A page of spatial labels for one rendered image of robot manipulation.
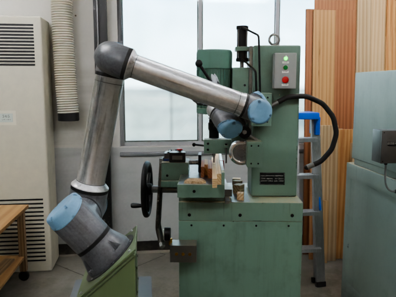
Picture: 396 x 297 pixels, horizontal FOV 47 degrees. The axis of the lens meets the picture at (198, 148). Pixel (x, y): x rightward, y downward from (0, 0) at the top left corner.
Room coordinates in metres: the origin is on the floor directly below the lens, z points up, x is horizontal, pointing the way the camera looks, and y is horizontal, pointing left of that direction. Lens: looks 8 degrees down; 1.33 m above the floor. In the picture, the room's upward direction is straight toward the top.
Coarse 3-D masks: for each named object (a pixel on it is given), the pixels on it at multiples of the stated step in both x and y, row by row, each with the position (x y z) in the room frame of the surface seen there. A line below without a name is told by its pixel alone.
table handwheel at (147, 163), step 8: (144, 168) 2.21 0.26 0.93; (144, 176) 2.17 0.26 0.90; (152, 176) 2.40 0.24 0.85; (144, 184) 2.15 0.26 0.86; (152, 184) 2.41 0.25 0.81; (144, 192) 2.14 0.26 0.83; (152, 192) 2.27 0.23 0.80; (168, 192) 2.27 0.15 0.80; (176, 192) 2.27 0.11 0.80; (144, 200) 2.14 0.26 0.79; (152, 200) 2.38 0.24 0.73; (144, 208) 2.15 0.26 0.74; (144, 216) 2.21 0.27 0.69
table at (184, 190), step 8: (192, 168) 2.38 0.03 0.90; (184, 176) 2.16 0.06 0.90; (192, 176) 2.16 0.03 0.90; (200, 176) 2.16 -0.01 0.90; (168, 184) 2.19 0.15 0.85; (176, 184) 2.19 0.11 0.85; (184, 184) 1.98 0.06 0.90; (192, 184) 1.98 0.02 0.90; (200, 184) 1.98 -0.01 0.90; (208, 184) 1.98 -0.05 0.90; (224, 184) 1.98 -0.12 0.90; (184, 192) 1.98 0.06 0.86; (192, 192) 1.98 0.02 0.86; (200, 192) 1.98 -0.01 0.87; (208, 192) 1.98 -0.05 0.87; (216, 192) 1.98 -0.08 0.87; (224, 192) 1.97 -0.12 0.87
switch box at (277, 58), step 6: (276, 54) 2.10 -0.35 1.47; (282, 54) 2.10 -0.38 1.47; (288, 54) 2.10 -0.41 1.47; (294, 54) 2.09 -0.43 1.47; (276, 60) 2.10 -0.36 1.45; (282, 60) 2.10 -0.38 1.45; (288, 60) 2.10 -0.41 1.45; (294, 60) 2.09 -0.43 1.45; (276, 66) 2.10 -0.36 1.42; (282, 66) 2.10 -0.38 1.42; (288, 66) 2.10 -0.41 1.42; (294, 66) 2.09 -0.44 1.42; (276, 72) 2.10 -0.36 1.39; (294, 72) 2.09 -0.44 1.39; (276, 78) 2.10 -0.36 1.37; (294, 78) 2.09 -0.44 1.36; (276, 84) 2.10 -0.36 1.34; (288, 84) 2.10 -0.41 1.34; (294, 84) 2.09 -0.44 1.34
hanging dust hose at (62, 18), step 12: (60, 0) 3.29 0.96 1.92; (60, 12) 3.29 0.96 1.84; (72, 12) 3.37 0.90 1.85; (60, 24) 3.30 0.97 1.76; (72, 24) 3.36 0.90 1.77; (60, 36) 3.29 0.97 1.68; (72, 36) 3.35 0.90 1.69; (60, 48) 3.29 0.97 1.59; (72, 48) 3.34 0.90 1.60; (60, 60) 3.29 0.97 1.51; (72, 60) 3.33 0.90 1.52; (60, 72) 3.29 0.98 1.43; (72, 72) 3.33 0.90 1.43; (60, 84) 3.29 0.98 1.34; (72, 84) 3.32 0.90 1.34; (60, 96) 3.29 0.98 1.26; (72, 96) 3.31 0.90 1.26; (60, 108) 3.30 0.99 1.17; (72, 108) 3.31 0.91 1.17; (60, 120) 3.30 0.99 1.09; (72, 120) 3.30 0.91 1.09
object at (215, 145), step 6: (204, 138) 2.28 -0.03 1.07; (210, 138) 2.28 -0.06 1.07; (216, 138) 2.28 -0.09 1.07; (222, 138) 2.28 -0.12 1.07; (228, 138) 2.28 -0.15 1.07; (204, 144) 2.24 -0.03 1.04; (210, 144) 2.24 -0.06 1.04; (216, 144) 2.24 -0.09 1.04; (222, 144) 2.24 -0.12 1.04; (228, 144) 2.24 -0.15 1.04; (204, 150) 2.24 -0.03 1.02; (210, 150) 2.24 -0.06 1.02; (216, 150) 2.24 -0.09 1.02; (222, 150) 2.24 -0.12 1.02; (228, 150) 2.24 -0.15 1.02
